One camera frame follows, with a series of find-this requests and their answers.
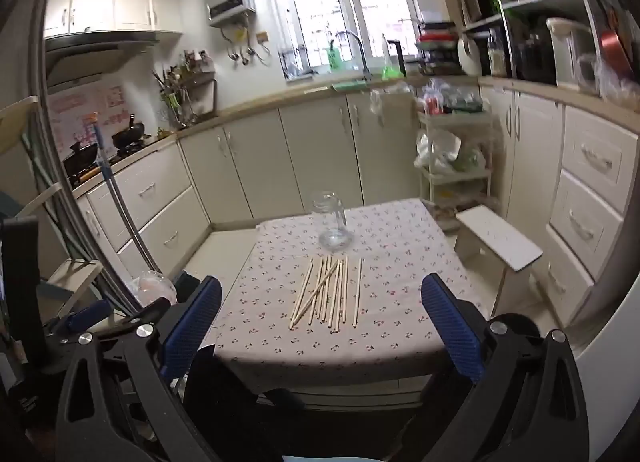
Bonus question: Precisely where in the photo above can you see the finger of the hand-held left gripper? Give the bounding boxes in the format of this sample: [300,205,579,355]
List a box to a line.
[42,299,115,343]

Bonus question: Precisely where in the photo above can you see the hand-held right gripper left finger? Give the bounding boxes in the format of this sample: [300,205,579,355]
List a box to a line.
[55,274,236,462]

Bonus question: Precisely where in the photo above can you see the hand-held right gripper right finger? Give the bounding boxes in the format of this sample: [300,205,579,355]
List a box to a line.
[395,273,591,462]

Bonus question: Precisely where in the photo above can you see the group of wooden chopsticks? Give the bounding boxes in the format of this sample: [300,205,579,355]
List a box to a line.
[289,256,363,333]

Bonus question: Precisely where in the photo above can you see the clear glass jar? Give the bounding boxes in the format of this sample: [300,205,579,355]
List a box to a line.
[311,190,355,251]

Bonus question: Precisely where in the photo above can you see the clear pinkish plastic bag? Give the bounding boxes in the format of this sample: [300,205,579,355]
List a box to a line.
[125,269,178,307]

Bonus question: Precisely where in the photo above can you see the floral tablecloth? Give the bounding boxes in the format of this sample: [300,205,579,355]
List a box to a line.
[214,198,488,393]

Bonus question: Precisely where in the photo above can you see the white stool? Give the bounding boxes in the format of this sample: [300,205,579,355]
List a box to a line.
[454,205,544,315]

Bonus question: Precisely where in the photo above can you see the cream drawer base cabinet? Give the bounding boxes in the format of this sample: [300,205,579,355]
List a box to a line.
[75,139,211,267]

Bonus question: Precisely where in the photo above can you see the black wok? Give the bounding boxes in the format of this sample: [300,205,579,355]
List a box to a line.
[62,141,100,177]

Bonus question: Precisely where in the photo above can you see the beige wooden chair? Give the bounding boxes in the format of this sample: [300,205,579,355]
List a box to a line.
[0,96,106,317]

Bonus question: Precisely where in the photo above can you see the white plastic bag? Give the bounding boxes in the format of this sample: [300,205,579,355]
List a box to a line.
[415,129,463,175]

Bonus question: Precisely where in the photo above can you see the black cooking pot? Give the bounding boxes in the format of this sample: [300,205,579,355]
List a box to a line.
[111,114,146,150]

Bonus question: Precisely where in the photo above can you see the cream door and drawer cabinet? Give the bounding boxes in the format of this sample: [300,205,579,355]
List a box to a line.
[479,79,640,327]

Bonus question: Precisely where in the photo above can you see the white rolling cart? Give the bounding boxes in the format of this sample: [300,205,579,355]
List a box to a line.
[415,82,496,223]

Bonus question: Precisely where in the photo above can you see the cream door base cabinet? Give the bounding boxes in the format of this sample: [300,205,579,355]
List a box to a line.
[177,92,421,225]

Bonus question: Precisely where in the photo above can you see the cutting board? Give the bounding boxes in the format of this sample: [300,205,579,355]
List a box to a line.
[192,79,218,117]

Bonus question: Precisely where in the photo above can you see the metal utensil and spice rack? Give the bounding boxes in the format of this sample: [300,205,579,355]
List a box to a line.
[152,49,218,125]

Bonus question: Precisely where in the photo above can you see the range hood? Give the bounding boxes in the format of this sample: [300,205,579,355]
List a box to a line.
[44,30,157,87]

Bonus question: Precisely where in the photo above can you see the white jug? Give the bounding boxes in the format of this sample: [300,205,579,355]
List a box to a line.
[456,36,482,76]

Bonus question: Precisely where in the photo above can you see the cooking oil bottle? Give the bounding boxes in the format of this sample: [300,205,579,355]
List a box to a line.
[487,29,508,77]

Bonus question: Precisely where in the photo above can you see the black water tap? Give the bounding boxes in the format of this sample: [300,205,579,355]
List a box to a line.
[387,39,407,77]

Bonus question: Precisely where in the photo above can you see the stack of pots and pans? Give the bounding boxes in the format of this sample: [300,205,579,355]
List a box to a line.
[415,19,463,76]

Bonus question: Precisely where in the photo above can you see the dark kitchen appliance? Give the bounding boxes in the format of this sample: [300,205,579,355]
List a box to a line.
[510,16,558,85]

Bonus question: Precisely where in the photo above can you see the curved metal faucet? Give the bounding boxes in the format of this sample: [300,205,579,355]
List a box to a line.
[336,30,372,82]

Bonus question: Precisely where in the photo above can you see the white thermo pot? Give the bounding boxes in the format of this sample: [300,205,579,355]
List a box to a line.
[546,16,596,92]

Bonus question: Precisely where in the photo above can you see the red pan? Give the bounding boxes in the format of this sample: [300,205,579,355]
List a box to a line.
[600,16,636,87]

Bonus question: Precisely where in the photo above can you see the black box appliance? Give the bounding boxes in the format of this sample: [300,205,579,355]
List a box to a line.
[465,0,496,22]

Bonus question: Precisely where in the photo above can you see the white framed window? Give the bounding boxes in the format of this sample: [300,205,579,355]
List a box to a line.
[262,0,426,75]

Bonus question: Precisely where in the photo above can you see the blue handled mop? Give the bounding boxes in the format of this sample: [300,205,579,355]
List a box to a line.
[87,114,156,275]

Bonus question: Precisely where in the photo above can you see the pink wall stickers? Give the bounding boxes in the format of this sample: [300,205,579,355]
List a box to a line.
[47,84,126,147]

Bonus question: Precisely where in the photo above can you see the water heater hoses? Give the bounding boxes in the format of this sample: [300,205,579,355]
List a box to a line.
[222,26,271,65]

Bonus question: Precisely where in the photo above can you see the wire dish rack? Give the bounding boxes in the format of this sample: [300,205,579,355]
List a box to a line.
[277,46,321,80]

